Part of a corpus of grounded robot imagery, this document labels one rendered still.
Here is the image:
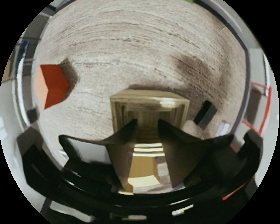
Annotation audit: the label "orange block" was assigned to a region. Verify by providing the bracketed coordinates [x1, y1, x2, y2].
[34, 64, 70, 110]

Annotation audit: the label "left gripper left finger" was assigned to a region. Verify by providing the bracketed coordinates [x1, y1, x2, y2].
[58, 119, 137, 192]

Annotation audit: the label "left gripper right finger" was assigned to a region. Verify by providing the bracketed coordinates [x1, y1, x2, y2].
[158, 119, 235, 189]

